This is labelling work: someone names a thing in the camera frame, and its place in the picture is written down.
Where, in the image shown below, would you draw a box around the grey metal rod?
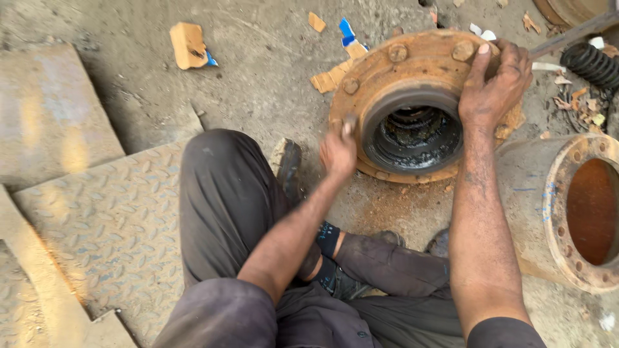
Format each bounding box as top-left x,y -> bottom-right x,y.
528,11 -> 619,61

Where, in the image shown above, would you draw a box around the person's right hand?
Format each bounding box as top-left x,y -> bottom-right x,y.
458,39 -> 534,129

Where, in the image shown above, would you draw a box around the rusty brake drum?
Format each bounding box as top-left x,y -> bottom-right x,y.
495,133 -> 619,295

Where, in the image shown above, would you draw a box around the smooth steel plate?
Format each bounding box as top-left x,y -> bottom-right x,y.
0,43 -> 126,190

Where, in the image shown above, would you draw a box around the person's left hand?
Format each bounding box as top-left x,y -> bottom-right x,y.
319,127 -> 358,179

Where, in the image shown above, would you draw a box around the person's dusty black shoe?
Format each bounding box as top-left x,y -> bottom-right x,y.
269,138 -> 303,200

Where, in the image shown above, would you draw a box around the rusty round drum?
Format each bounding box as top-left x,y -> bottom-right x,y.
532,0 -> 619,29

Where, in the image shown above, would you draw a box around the blue and tan cardboard pieces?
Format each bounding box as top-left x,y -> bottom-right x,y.
310,17 -> 370,94

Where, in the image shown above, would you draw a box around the white paper scraps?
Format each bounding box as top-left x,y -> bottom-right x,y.
469,23 -> 498,42

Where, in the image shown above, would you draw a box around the person's dark trousers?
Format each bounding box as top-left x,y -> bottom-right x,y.
153,129 -> 465,348

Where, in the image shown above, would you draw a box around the black coil spring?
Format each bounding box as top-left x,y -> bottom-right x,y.
560,43 -> 619,91

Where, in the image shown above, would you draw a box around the small metal scraper tool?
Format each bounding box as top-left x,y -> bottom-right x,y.
340,114 -> 359,138

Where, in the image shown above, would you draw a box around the heap of dry leaves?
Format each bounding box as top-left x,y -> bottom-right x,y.
552,72 -> 608,135

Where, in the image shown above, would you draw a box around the rusty orange wheel hub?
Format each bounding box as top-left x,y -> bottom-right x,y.
328,29 -> 526,185

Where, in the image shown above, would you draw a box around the person's black ankle sock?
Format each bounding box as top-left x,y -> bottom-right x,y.
316,221 -> 341,259

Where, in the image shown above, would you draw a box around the checkered steel plate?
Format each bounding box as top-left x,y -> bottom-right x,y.
12,140 -> 194,347

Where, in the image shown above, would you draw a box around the torn cardboard box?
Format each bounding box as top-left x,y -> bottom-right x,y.
169,22 -> 219,71

